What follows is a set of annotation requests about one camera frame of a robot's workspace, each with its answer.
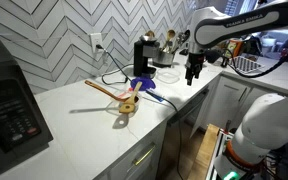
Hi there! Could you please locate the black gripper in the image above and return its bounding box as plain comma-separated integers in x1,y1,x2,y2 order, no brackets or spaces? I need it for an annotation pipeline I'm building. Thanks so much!
184,53,205,87

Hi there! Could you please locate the clear plastic container lid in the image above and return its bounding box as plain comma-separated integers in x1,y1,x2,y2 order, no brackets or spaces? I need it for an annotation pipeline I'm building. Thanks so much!
156,68,182,85

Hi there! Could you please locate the purple plastic lid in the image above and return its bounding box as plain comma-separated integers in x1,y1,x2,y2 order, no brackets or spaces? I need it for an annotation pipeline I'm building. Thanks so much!
130,76,157,92

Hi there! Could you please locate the black coffee maker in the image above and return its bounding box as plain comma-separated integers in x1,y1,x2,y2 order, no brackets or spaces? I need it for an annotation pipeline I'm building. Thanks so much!
133,38,161,80

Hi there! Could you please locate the small clear glass bowl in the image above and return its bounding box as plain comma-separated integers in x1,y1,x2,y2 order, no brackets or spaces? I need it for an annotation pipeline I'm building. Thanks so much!
111,91,143,115

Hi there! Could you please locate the steel utensil holder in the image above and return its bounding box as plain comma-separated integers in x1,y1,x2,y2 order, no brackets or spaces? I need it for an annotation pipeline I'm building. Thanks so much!
152,49,176,68

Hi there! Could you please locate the blue and white packet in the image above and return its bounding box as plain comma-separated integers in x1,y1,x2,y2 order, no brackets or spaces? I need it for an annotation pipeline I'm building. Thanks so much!
145,89,165,103

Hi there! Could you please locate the black kitchen utensil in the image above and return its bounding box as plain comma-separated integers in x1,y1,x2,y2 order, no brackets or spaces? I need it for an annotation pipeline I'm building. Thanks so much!
174,29,191,54

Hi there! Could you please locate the orange labelled jar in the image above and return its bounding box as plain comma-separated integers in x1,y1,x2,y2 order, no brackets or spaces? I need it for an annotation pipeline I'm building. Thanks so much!
228,39,244,58

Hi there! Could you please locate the checkered dish mat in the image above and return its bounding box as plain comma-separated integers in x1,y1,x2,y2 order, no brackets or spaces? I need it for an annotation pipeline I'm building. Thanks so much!
232,55,265,75

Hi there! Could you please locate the black microwave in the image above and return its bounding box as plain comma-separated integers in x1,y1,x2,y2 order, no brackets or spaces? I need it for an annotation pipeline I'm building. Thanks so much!
0,34,54,180

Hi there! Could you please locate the long black power cable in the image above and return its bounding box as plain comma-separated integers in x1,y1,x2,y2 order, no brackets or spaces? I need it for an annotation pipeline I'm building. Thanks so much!
95,43,186,180

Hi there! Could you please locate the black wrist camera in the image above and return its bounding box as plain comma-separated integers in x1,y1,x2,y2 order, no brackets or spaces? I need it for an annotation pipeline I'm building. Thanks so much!
203,49,224,65

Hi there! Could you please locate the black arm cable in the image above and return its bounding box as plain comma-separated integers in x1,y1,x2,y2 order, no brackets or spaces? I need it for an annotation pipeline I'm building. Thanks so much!
213,49,288,80

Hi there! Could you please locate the black coffee maker cord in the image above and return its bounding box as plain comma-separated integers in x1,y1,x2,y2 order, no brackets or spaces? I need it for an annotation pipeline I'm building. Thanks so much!
100,63,135,86

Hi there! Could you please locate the brass drawer handle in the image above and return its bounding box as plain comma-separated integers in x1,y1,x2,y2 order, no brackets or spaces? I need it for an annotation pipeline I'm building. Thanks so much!
132,143,157,167

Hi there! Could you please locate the white wall outlet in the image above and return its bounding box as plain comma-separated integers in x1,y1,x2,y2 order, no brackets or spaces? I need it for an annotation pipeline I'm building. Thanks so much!
89,32,104,54

